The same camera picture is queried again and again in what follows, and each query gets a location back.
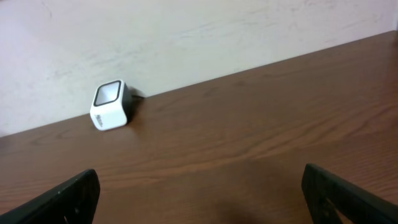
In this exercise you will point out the white barcode scanner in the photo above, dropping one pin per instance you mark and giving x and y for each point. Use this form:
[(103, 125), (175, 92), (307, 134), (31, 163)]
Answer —
[(112, 105)]

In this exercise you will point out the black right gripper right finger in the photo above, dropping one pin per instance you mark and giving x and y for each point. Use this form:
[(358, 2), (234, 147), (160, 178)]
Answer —
[(328, 195)]

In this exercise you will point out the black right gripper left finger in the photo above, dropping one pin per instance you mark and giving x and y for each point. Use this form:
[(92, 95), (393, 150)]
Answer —
[(73, 201)]

